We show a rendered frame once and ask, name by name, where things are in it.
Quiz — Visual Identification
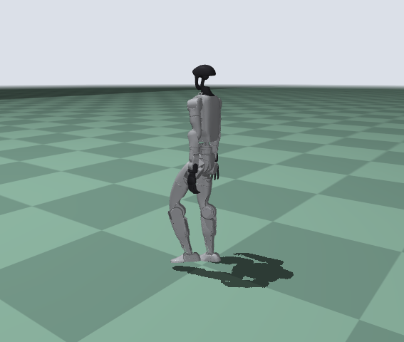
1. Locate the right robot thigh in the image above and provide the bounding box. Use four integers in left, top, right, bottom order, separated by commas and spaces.
196, 162, 218, 219

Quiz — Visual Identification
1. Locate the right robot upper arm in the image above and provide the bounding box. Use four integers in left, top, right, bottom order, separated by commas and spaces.
219, 98, 222, 133

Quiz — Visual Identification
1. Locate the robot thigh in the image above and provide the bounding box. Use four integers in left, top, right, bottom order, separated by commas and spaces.
196, 162, 218, 219
170, 160, 205, 216

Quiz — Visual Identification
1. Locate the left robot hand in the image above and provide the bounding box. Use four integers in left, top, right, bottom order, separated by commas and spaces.
187, 164, 200, 194

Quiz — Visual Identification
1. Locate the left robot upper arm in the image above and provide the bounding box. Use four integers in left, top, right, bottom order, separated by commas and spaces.
187, 98, 202, 140

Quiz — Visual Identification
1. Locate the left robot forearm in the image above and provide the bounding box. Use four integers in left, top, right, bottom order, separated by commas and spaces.
188, 130, 200, 170

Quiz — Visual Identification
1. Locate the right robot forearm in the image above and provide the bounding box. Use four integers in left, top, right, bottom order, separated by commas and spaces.
210, 133, 221, 159

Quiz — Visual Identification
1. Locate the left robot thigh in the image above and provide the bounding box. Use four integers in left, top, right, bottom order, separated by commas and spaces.
170, 160, 205, 216

